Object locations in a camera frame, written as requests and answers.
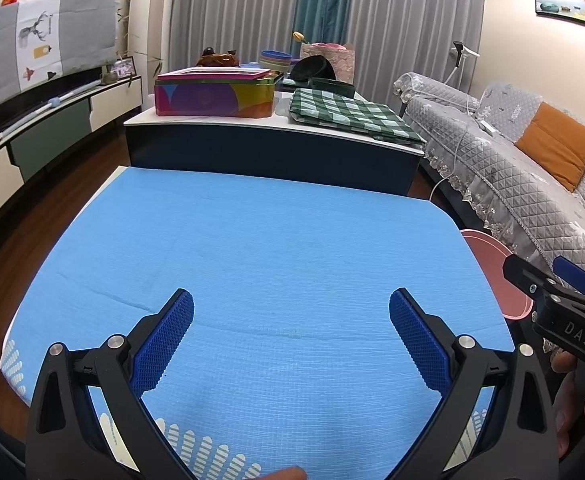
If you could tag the small photo frame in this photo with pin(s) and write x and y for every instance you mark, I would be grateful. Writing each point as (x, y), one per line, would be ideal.
(122, 66)

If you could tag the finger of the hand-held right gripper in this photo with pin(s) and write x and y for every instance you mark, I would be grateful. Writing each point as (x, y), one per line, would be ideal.
(527, 277)
(574, 272)

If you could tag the person's right hand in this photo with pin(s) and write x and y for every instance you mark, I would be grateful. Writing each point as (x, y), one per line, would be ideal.
(567, 410)

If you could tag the dark green round tin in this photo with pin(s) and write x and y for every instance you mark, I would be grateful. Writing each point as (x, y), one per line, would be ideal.
(332, 87)

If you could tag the person's left hand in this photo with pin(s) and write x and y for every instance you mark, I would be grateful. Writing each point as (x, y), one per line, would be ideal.
(285, 474)

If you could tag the large orange cushion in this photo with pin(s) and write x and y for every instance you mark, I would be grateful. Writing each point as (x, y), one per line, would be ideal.
(557, 145)

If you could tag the sofa with grey quilted cover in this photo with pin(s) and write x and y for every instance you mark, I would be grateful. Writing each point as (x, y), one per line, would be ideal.
(512, 180)

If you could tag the white charger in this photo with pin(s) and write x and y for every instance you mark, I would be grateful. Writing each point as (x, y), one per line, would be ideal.
(487, 126)

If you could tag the tv cabinet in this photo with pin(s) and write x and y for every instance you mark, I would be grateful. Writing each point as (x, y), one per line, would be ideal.
(47, 135)

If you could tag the white stand lamp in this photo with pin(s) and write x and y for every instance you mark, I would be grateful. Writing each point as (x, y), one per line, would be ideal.
(458, 50)

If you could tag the grey tv dust cover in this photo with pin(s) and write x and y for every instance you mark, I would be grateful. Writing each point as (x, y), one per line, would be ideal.
(72, 35)

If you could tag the white blue rod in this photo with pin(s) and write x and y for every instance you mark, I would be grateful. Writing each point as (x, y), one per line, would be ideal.
(52, 103)

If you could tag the grey curtain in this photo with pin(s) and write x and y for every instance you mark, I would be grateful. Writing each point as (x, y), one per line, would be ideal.
(237, 10)
(417, 20)

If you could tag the yellow tulip flower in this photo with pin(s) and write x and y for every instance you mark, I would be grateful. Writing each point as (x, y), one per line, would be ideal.
(298, 36)

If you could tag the pink lace bag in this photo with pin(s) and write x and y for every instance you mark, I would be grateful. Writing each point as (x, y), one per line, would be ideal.
(345, 62)

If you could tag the brown teapot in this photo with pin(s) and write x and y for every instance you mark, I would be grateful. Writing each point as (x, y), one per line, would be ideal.
(217, 58)

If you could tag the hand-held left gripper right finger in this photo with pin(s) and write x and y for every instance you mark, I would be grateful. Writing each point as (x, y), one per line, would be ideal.
(420, 340)

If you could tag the green checkered cloth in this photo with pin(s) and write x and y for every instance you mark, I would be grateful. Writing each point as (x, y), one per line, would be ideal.
(352, 115)

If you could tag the black hat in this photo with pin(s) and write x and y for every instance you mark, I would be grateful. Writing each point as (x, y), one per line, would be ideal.
(312, 70)

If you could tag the pink bin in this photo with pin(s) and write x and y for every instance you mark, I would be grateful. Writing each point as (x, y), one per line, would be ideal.
(497, 280)

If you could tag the thin branch plant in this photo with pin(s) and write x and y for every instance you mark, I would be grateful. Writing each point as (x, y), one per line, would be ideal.
(152, 62)

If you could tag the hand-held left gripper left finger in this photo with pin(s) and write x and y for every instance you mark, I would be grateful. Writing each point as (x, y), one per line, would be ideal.
(165, 340)

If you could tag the teal curtain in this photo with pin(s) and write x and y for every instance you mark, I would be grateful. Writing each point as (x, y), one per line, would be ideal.
(325, 0)

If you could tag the colourful tin box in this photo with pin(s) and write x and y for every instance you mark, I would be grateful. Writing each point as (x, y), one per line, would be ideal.
(212, 97)

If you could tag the dark coffee table white top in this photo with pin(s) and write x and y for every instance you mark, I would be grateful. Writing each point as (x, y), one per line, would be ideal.
(272, 155)

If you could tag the stack of coloured bowls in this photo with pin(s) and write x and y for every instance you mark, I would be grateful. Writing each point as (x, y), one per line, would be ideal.
(276, 61)

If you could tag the blue table mat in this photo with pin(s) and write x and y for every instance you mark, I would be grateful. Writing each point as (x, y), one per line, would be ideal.
(272, 260)

